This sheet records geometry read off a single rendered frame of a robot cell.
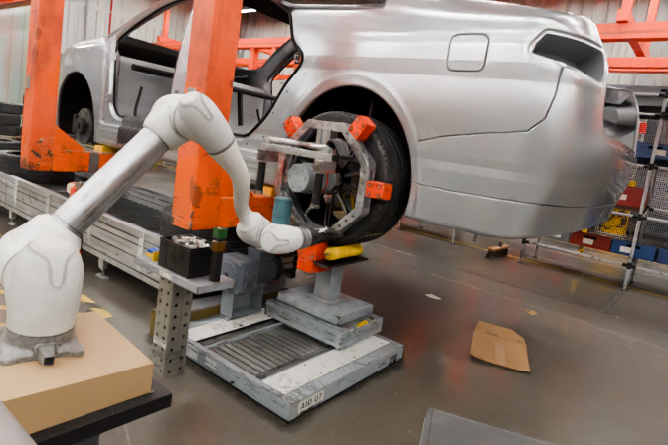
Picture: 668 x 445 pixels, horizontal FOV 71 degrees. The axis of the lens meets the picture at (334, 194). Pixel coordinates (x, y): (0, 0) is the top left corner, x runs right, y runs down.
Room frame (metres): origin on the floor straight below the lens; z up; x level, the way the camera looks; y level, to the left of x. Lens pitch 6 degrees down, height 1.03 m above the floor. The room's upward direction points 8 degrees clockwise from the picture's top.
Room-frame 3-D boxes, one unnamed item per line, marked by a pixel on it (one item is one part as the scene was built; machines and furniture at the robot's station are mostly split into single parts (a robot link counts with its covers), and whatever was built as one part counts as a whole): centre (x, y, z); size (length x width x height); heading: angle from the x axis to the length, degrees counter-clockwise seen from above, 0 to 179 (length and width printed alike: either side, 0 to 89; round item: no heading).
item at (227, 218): (2.55, 0.46, 0.69); 0.52 x 0.17 x 0.35; 143
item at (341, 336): (2.36, -0.04, 0.13); 0.50 x 0.36 x 0.10; 53
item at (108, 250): (3.37, 1.42, 0.14); 2.47 x 0.85 x 0.27; 53
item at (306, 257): (2.26, 0.04, 0.48); 0.16 x 0.12 x 0.17; 143
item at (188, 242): (1.80, 0.53, 0.51); 0.20 x 0.14 x 0.13; 53
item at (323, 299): (2.36, -0.03, 0.32); 0.40 x 0.30 x 0.28; 53
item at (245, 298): (2.38, 0.34, 0.26); 0.42 x 0.18 x 0.35; 143
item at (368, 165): (2.23, 0.07, 0.85); 0.54 x 0.07 x 0.54; 53
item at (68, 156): (3.70, 2.01, 0.69); 0.52 x 0.17 x 0.35; 143
